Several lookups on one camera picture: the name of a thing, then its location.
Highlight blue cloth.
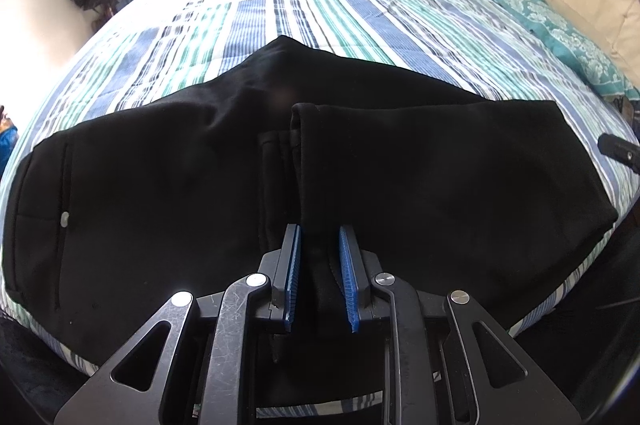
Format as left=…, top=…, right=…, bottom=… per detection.
left=0, top=125, right=19, bottom=176

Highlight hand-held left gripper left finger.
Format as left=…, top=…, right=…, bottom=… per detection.
left=54, top=224, right=305, bottom=425

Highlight large teal floral pillow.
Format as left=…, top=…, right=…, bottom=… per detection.
left=482, top=0, right=640, bottom=102

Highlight person's dark clothing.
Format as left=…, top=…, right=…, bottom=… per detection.
left=0, top=225, right=640, bottom=425

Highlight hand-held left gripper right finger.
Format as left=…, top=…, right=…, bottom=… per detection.
left=338, top=225, right=583, bottom=425

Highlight black pants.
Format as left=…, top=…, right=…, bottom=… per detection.
left=0, top=35, right=620, bottom=408

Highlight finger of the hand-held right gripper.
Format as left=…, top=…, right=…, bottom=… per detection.
left=599, top=132, right=640, bottom=176

